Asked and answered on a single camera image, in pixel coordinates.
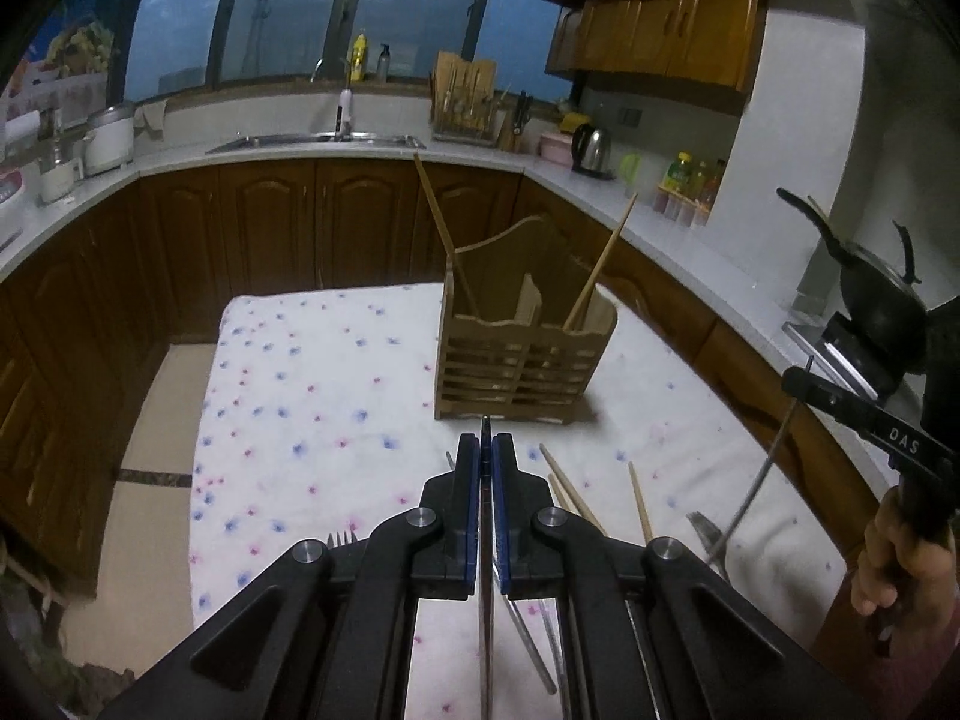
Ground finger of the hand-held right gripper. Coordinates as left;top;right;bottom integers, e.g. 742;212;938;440
781;364;891;460

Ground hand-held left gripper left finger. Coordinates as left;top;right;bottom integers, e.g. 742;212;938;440
97;433;482;720

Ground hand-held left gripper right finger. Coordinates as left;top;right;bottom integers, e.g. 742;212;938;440
490;433;878;720

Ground light wooden chopstick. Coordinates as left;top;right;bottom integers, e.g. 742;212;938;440
547;473;580;517
562;192;640;332
628;462;655;543
538;443;605;537

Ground wooden utensil holder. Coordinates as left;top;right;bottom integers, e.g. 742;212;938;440
433;214;619;422

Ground dark wooden chopstick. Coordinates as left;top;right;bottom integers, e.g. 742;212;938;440
414;153;482;317

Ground person's right hand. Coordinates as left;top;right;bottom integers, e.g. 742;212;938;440
850;490;959;620

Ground gas stove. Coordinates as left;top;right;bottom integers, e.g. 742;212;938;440
782;310;901;407

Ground black wok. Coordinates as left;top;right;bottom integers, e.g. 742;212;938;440
776;187;932;398

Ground floral white tablecloth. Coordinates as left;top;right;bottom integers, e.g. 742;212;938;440
190;283;857;720

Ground white kitchen countertop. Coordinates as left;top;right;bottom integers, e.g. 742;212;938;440
0;131;960;481

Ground row of spice jars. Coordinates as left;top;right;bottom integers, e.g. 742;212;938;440
650;187;710;227

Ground dark sauce bottle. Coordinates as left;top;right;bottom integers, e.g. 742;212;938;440
694;159;728;212

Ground yellow-capped oil bottle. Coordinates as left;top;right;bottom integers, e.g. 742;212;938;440
659;151;695;200

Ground steel electric kettle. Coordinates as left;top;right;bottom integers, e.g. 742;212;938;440
571;124;615;178

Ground wooden lower cabinets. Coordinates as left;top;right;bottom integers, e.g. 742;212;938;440
0;157;890;661

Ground wooden cabinets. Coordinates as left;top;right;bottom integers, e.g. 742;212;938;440
541;0;850;118
0;157;890;661

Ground black knife block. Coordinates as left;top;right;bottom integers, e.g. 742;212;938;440
498;91;536;153

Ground steel kitchen sink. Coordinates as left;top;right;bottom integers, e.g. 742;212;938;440
205;132;428;155

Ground dish rack with wooden boards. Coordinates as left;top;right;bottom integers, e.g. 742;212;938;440
430;50;506;148

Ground wooden upper cabinets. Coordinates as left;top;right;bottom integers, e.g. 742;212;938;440
541;0;850;118

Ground kitchen faucet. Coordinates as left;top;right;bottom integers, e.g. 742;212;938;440
310;55;354;143

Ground plant stand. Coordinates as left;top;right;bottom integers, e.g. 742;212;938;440
0;531;85;695

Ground white rice cooker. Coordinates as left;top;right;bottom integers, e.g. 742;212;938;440
80;103;138;176

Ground white jug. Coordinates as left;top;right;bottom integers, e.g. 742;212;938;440
38;157;80;204

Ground large kitchen window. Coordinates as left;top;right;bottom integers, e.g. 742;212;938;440
123;0;572;103

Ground paper towel roll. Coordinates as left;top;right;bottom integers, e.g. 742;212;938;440
0;110;41;167

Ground fruit wall poster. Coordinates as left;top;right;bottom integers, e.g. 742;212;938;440
0;0;145;130

